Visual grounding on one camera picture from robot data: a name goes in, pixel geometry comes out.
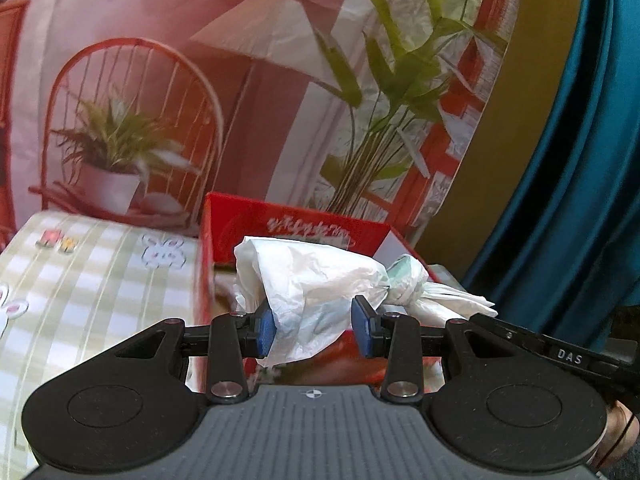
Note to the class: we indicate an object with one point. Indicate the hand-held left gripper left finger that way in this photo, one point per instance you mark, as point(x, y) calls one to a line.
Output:
point(265, 330)

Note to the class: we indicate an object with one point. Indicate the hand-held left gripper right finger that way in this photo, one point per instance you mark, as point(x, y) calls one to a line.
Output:
point(362, 327)

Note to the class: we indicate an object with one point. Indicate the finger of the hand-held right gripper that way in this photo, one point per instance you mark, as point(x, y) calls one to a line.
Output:
point(505, 332)

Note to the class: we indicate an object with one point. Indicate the white plastic bag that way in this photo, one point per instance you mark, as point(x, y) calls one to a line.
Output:
point(310, 280)

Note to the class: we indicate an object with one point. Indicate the red strawberry print cardboard box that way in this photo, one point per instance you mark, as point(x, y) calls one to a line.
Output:
point(300, 225)

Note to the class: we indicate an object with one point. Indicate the person's right forearm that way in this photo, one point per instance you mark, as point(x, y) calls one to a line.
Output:
point(622, 430)

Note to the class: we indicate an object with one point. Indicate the green checked cartoon tablecloth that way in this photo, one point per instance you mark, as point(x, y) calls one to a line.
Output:
point(100, 270)

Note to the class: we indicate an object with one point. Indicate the blue curtain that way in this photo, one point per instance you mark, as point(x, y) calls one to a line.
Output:
point(575, 135)

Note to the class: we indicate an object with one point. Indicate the printed room scene wall tapestry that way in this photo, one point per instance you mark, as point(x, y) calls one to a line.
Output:
point(200, 60)

